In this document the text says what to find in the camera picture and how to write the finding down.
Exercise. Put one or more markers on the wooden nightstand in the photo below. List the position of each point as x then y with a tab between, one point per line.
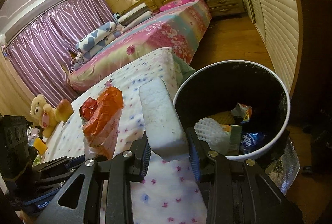
219	8

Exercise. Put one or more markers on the blue plastic wrapper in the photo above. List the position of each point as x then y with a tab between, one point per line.
250	142

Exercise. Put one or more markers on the louvered wardrobe doors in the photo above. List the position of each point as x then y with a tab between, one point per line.
278	24

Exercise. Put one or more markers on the blue heart folded quilt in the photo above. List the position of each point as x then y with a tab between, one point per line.
97	40

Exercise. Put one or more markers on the red snack bag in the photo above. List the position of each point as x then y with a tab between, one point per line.
87	109

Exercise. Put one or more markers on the pink drink pouch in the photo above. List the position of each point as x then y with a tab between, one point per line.
109	83

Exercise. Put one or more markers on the pink pillow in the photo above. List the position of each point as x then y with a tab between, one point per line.
174	4

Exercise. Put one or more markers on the large bed colourful sheet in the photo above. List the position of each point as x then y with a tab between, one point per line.
180	28

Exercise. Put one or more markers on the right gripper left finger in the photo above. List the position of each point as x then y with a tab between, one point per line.
96	185

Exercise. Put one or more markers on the orange plastic bag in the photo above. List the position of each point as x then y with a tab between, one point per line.
101	131

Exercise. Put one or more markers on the white round trash bin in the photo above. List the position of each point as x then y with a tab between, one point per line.
220	86

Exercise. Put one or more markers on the green milk carton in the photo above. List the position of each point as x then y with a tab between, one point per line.
234	135

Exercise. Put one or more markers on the orange plush toy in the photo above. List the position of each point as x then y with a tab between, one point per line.
64	110

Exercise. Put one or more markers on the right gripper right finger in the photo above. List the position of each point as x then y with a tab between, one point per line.
237	192

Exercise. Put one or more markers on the white foam block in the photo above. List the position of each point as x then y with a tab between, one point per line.
166	136

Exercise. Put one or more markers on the white foam fruit net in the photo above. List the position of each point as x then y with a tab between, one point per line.
210	131

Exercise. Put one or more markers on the yellow foam fruit net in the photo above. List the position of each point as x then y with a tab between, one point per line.
224	118

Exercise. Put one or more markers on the cream teddy bear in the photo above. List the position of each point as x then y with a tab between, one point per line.
45	114

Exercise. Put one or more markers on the orange blue snack wrapper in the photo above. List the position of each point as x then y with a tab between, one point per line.
242	111

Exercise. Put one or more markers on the white floral spotted blanket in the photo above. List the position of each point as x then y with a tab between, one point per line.
169	193

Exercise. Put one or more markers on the orange yellow cup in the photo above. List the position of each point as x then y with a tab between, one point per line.
40	146

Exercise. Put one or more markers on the purple satin curtain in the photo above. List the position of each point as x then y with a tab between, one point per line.
41	51

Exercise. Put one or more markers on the striped stacked pillows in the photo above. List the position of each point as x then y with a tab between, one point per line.
133	14

